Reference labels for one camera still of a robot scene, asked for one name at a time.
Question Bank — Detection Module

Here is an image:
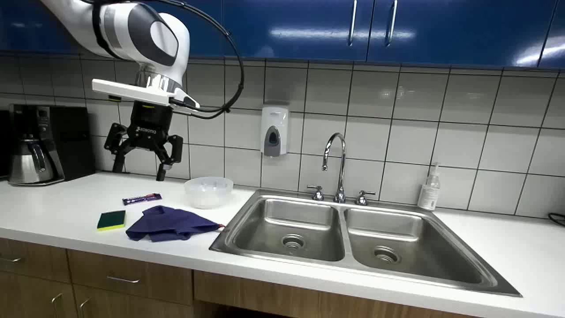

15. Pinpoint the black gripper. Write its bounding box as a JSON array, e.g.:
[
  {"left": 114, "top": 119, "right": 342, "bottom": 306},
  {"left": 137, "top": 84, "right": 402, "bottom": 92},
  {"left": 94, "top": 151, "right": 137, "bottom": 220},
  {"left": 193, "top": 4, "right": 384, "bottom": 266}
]
[{"left": 105, "top": 101, "right": 186, "bottom": 182}]

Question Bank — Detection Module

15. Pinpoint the blue cloth towel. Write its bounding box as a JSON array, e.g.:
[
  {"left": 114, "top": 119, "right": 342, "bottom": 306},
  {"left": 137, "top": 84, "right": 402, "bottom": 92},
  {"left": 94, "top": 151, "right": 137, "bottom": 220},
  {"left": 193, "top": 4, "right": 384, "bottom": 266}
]
[{"left": 124, "top": 204, "right": 227, "bottom": 244}]

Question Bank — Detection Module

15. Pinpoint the clear plastic bowl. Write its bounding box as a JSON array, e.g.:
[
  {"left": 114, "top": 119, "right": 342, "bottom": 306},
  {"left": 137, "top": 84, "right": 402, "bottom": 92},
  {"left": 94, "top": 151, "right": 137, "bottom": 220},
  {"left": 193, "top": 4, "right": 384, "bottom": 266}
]
[{"left": 184, "top": 175, "right": 236, "bottom": 211}]

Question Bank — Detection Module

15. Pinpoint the purple snack wrapper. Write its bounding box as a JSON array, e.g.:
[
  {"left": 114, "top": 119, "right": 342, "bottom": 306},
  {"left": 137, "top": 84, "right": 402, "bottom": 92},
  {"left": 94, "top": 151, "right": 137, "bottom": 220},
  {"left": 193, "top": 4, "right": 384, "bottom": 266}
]
[{"left": 123, "top": 191, "right": 165, "bottom": 207}]

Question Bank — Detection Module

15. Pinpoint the black coffee maker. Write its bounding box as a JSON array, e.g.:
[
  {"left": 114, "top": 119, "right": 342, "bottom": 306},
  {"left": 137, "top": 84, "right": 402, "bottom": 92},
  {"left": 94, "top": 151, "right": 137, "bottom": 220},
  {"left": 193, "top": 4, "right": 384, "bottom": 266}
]
[{"left": 8, "top": 105, "right": 98, "bottom": 190}]

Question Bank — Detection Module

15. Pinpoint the green and yellow sponge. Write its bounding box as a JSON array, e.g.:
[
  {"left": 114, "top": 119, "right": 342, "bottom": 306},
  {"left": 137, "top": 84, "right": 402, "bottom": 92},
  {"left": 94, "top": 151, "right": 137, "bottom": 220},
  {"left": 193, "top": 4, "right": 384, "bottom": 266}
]
[{"left": 96, "top": 209, "right": 128, "bottom": 234}]

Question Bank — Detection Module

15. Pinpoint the steel coffee carafe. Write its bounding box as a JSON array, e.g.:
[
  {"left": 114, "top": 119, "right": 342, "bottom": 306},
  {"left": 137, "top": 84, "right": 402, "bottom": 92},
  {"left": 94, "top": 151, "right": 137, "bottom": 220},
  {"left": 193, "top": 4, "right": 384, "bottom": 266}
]
[{"left": 8, "top": 138, "right": 66, "bottom": 188}]

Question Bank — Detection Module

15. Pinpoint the wide wooden drawer front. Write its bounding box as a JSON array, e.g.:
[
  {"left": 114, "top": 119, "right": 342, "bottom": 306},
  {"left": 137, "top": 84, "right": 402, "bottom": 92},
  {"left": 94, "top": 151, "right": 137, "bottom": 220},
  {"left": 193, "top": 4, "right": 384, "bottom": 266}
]
[{"left": 66, "top": 250, "right": 197, "bottom": 308}]

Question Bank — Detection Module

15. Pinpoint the narrow wooden drawer front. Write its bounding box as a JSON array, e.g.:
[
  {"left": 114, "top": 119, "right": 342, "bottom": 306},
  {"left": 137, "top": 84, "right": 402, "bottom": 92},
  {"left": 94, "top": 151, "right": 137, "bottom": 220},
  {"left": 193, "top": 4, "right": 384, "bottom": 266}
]
[{"left": 0, "top": 237, "right": 71, "bottom": 280}]

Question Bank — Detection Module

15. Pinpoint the wooden base cabinet door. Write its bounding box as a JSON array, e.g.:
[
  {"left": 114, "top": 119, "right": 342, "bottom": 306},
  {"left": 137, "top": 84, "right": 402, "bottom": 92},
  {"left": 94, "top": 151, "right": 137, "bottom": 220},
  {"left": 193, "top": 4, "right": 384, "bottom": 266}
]
[
  {"left": 73, "top": 285, "right": 199, "bottom": 318},
  {"left": 0, "top": 273, "right": 78, "bottom": 318}
]

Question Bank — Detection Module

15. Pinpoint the chrome gooseneck faucet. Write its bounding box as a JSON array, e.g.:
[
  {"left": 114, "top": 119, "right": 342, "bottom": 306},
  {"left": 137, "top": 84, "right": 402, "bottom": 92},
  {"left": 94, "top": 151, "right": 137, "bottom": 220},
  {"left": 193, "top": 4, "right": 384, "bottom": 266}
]
[{"left": 320, "top": 131, "right": 350, "bottom": 205}]

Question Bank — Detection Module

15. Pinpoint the wooden sink front panel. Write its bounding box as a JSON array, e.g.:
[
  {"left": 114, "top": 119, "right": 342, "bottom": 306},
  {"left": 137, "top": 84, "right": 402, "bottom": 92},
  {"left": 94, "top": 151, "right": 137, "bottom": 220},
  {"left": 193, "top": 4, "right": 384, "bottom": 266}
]
[{"left": 193, "top": 271, "right": 479, "bottom": 318}]

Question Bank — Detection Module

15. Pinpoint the stainless steel double sink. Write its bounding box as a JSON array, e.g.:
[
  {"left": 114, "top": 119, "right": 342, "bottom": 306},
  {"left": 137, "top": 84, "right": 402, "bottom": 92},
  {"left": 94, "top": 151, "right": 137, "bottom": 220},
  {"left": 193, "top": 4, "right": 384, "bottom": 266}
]
[{"left": 209, "top": 190, "right": 523, "bottom": 299}]

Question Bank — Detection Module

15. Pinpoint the clear soap pump bottle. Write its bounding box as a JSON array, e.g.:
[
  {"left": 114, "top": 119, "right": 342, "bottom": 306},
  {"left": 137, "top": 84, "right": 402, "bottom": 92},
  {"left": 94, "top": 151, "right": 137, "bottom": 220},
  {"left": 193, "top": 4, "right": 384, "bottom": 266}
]
[{"left": 416, "top": 163, "right": 444, "bottom": 213}]

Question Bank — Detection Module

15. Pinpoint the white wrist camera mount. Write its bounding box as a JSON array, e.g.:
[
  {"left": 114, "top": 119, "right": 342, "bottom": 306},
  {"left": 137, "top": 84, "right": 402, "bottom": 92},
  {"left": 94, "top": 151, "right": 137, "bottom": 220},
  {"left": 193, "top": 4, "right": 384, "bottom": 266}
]
[{"left": 91, "top": 76, "right": 202, "bottom": 114}]

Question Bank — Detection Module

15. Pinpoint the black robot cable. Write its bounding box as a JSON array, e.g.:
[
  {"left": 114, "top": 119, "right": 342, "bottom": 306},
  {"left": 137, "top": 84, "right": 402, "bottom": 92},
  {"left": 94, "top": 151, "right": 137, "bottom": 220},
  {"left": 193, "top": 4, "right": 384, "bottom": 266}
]
[{"left": 156, "top": 0, "right": 248, "bottom": 122}]

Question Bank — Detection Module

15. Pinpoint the white wall soap dispenser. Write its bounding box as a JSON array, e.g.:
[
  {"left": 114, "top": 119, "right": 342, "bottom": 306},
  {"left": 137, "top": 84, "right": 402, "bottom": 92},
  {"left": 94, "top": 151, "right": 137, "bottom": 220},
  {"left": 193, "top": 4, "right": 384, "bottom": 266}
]
[{"left": 260, "top": 105, "right": 292, "bottom": 160}]

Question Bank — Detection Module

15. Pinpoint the chrome faucet handle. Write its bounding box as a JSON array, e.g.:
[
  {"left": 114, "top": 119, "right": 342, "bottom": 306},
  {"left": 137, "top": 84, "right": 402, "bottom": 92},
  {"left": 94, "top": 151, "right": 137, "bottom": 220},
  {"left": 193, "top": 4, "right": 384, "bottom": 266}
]
[
  {"left": 306, "top": 184, "right": 327, "bottom": 202},
  {"left": 354, "top": 190, "right": 379, "bottom": 207}
]

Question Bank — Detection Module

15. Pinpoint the silver cabinet door handle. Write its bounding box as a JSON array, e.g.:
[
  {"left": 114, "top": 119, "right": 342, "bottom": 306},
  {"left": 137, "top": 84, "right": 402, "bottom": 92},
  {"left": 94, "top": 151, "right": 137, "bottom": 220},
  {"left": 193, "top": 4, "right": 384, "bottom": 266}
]
[
  {"left": 386, "top": 0, "right": 402, "bottom": 50},
  {"left": 347, "top": 0, "right": 361, "bottom": 48}
]

